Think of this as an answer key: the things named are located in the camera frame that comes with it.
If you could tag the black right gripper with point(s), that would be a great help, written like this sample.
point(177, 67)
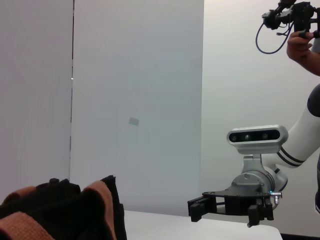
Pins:
point(237, 200)

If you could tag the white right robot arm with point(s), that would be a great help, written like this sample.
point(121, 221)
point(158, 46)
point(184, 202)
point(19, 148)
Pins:
point(302, 140)

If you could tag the person's forearm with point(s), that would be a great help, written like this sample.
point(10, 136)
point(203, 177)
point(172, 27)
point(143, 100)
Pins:
point(312, 62)

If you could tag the person's hand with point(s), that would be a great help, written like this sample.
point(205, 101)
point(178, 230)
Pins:
point(298, 47)

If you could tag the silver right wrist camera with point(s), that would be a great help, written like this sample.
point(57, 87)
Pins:
point(257, 137)

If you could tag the small grey wall sticker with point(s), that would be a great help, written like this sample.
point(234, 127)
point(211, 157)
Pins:
point(134, 121)

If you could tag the black handheld camera rig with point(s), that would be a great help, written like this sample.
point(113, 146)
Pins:
point(302, 15)

